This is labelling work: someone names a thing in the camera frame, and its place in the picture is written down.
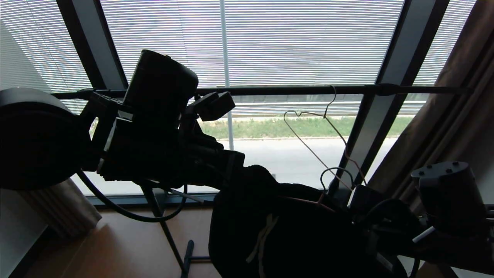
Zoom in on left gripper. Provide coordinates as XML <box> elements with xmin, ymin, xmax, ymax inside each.
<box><xmin>181</xmin><ymin>131</ymin><xmax>246</xmax><ymax>190</ymax></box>

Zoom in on black shorts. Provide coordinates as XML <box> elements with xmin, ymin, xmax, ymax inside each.
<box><xmin>208</xmin><ymin>164</ymin><xmax>409</xmax><ymax>278</ymax></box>

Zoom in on pink clothes hanger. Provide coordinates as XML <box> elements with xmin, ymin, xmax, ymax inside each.
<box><xmin>278</xmin><ymin>167</ymin><xmax>355</xmax><ymax>213</ymax></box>
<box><xmin>284</xmin><ymin>85</ymin><xmax>368</xmax><ymax>186</ymax></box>

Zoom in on black clothes rack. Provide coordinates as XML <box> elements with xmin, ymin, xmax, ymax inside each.
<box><xmin>50</xmin><ymin>83</ymin><xmax>474</xmax><ymax>278</ymax></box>

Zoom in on brown curtain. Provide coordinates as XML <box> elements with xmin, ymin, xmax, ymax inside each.
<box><xmin>17</xmin><ymin>180</ymin><xmax>103</xmax><ymax>238</ymax></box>
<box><xmin>367</xmin><ymin>0</ymin><xmax>494</xmax><ymax>217</ymax></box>

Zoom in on window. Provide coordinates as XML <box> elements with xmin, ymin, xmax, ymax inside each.
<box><xmin>0</xmin><ymin>0</ymin><xmax>477</xmax><ymax>205</ymax></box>

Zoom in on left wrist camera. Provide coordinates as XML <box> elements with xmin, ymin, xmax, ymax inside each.
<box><xmin>181</xmin><ymin>92</ymin><xmax>236</xmax><ymax>134</ymax></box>

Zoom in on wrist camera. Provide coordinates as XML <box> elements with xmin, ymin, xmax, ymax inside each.
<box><xmin>181</xmin><ymin>92</ymin><xmax>236</xmax><ymax>134</ymax></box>
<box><xmin>347</xmin><ymin>185</ymin><xmax>423</xmax><ymax>236</ymax></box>

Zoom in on black cable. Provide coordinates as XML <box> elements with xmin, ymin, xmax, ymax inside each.
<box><xmin>407</xmin><ymin>257</ymin><xmax>422</xmax><ymax>278</ymax></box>
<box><xmin>76</xmin><ymin>170</ymin><xmax>189</xmax><ymax>223</ymax></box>

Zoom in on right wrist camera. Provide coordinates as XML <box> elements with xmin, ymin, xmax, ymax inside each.
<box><xmin>347</xmin><ymin>185</ymin><xmax>423</xmax><ymax>236</ymax></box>

